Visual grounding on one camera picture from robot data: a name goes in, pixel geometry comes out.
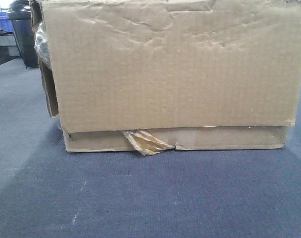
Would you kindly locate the plain brown cardboard box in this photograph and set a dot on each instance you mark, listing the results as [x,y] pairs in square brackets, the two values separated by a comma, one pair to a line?
[158,75]

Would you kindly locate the blue plastic crate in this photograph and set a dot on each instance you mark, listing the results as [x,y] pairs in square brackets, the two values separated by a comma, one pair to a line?
[5,23]

